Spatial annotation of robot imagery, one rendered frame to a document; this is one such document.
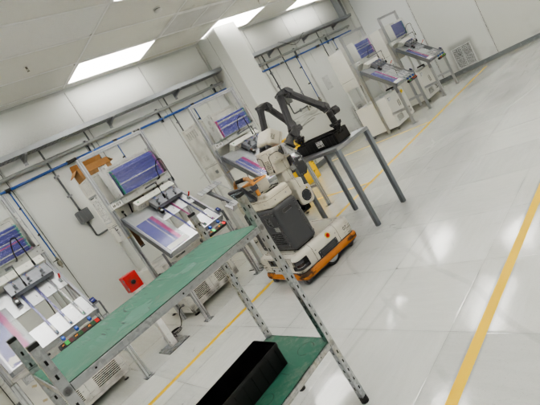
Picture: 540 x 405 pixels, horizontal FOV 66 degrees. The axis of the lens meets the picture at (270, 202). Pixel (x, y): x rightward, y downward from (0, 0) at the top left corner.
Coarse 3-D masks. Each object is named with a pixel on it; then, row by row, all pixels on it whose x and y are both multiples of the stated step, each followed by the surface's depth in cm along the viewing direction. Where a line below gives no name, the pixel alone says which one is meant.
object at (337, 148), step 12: (360, 132) 370; (372, 144) 377; (312, 156) 388; (324, 156) 435; (336, 168) 437; (348, 168) 358; (384, 168) 382; (348, 192) 441; (360, 192) 361; (396, 192) 387; (324, 216) 421; (372, 216) 366
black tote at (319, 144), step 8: (344, 128) 370; (320, 136) 402; (328, 136) 369; (336, 136) 364; (344, 136) 369; (312, 144) 391; (320, 144) 383; (328, 144) 375; (336, 144) 367; (304, 152) 407; (312, 152) 398
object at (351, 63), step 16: (352, 32) 732; (352, 48) 717; (368, 48) 742; (336, 64) 740; (352, 64) 716; (368, 64) 726; (384, 64) 748; (352, 80) 736; (384, 80) 699; (400, 80) 700; (416, 80) 737; (384, 96) 724; (400, 96) 691; (416, 96) 752; (368, 112) 748; (384, 112) 728; (400, 112) 735; (368, 128) 764; (384, 128) 743
